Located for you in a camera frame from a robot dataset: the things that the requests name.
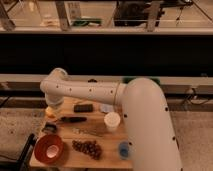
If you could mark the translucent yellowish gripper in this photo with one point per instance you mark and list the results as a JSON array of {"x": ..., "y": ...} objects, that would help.
[{"x": 55, "y": 109}]

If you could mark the orange apple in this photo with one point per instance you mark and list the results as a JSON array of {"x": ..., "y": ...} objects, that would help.
[{"x": 50, "y": 113}]

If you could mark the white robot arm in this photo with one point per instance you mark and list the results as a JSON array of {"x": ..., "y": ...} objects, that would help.
[{"x": 152, "y": 140}]

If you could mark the red bowl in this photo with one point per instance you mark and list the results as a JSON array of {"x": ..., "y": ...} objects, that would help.
[{"x": 48, "y": 149}]

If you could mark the small black clip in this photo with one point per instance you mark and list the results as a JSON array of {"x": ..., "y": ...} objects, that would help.
[{"x": 50, "y": 128}]

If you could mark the black rectangular block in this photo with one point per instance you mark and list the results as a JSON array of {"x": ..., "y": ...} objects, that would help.
[{"x": 83, "y": 108}]

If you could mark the metal key tool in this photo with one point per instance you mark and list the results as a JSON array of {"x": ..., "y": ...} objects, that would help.
[{"x": 81, "y": 131}]

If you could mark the small metal cup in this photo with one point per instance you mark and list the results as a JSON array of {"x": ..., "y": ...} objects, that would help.
[{"x": 92, "y": 80}]

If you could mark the bunch of dark grapes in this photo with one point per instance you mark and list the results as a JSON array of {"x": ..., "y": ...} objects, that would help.
[{"x": 91, "y": 148}]

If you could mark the white cup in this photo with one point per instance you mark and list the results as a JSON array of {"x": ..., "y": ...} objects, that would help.
[{"x": 112, "y": 121}]

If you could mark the black chair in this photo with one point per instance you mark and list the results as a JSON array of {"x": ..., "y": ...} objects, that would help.
[{"x": 15, "y": 164}]

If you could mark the green plastic tray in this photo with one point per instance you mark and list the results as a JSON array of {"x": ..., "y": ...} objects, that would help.
[{"x": 128, "y": 79}]

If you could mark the blue cup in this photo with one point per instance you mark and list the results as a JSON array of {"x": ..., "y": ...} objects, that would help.
[{"x": 123, "y": 150}]

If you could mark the black handled tool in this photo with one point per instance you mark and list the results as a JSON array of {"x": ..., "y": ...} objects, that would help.
[{"x": 73, "y": 119}]

